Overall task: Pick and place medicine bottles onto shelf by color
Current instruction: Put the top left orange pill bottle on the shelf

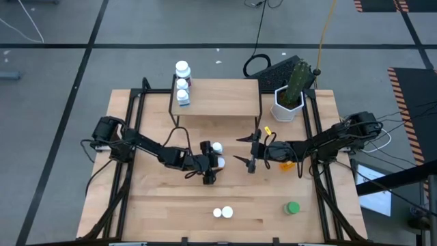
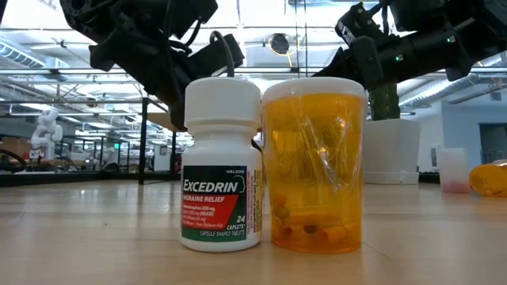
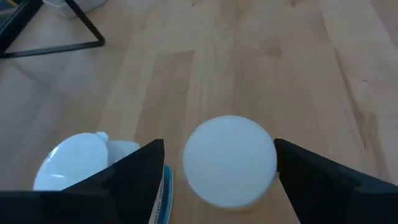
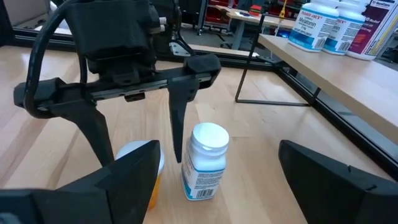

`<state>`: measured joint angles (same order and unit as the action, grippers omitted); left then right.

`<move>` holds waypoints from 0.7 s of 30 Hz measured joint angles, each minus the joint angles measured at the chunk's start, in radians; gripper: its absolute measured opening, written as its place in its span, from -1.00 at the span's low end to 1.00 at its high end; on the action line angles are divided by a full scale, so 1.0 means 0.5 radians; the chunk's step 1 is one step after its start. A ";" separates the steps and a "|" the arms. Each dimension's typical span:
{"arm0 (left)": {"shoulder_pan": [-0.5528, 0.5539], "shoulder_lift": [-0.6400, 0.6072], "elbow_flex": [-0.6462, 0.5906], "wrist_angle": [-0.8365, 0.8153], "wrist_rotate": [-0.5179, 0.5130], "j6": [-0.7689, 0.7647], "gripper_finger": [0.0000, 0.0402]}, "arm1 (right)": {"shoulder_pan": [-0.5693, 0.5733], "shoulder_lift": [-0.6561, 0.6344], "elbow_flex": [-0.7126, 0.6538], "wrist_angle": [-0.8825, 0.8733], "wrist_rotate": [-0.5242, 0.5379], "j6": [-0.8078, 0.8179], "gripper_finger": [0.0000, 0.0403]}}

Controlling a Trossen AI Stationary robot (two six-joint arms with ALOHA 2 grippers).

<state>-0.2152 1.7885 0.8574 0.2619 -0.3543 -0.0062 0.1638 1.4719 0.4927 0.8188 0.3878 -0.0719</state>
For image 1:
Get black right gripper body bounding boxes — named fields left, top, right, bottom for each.
left=247, top=128, right=272, bottom=174

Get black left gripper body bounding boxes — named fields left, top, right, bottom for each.
left=186, top=153, right=220, bottom=174

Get large white bottle maroon label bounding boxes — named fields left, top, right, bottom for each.
left=175, top=60, right=193, bottom=86

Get wooden shelf black metal legs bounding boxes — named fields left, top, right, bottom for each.
left=168, top=74, right=263, bottom=128

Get white hexagonal planter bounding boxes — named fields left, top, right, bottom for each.
left=270, top=84, right=305, bottom=123

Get green-capped bottle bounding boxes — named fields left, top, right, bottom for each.
left=283, top=201, right=301, bottom=216

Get black keyboard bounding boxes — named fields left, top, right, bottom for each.
left=251, top=54, right=317, bottom=94

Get green cactus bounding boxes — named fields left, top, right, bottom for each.
left=285, top=58, right=311, bottom=107

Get flat screen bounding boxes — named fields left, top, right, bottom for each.
left=354, top=162, right=393, bottom=218

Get black pole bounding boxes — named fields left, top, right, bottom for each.
left=354, top=160, right=437, bottom=196

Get black mat hazard stripes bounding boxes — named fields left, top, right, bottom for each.
left=387, top=67, right=437, bottom=165
left=353, top=0, right=437, bottom=14

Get grey flat object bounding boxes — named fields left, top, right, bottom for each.
left=0, top=70, right=22, bottom=81

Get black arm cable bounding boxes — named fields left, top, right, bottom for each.
left=163, top=126, right=194, bottom=161

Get black floor cable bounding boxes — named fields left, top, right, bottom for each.
left=242, top=0, right=272, bottom=78

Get yellow floor cable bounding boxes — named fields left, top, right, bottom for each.
left=313, top=0, right=339, bottom=76

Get white looped cable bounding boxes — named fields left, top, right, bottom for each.
left=360, top=128, right=393, bottom=154

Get white floor cable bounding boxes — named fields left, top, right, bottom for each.
left=0, top=0, right=45, bottom=44

